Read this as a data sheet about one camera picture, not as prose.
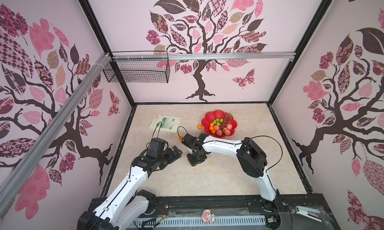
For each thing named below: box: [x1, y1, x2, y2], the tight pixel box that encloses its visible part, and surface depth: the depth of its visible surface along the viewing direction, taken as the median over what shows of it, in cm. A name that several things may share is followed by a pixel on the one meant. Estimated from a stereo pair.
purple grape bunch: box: [219, 111, 233, 130], surface depth 106 cm
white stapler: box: [295, 205, 322, 223], surface depth 71 cm
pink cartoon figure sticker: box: [201, 208, 216, 225], surface depth 70 cm
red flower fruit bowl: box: [201, 110, 238, 139], surface depth 108 cm
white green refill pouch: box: [149, 114, 181, 133], surface depth 109 cm
